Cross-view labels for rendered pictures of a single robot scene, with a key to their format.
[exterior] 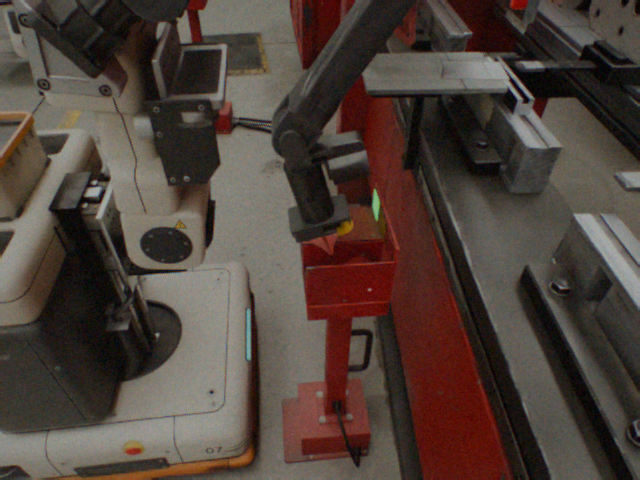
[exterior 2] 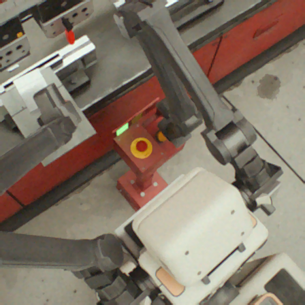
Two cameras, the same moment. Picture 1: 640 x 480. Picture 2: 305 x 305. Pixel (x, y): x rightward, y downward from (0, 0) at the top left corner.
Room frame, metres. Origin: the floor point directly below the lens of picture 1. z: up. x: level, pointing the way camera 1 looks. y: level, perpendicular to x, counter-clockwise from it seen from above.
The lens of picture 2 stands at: (1.00, 0.34, 2.29)
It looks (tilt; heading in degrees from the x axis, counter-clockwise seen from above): 72 degrees down; 225
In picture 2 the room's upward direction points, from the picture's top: 11 degrees clockwise
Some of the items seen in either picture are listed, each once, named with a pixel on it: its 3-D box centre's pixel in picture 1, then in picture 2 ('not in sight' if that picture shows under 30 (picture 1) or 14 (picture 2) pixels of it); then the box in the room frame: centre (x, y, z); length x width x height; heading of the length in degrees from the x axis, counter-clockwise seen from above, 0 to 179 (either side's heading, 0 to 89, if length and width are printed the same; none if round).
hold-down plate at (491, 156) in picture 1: (465, 128); (47, 99); (0.87, -0.32, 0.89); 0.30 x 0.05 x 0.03; 1
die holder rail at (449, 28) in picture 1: (436, 21); not in sight; (1.46, -0.36, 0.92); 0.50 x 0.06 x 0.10; 1
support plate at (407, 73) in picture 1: (427, 72); (46, 114); (0.91, -0.23, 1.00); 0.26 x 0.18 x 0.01; 91
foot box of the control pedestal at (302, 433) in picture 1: (323, 417); (147, 190); (0.64, -0.02, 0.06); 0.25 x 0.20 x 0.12; 95
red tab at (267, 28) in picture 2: not in sight; (269, 27); (-0.11, -0.24, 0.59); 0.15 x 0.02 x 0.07; 1
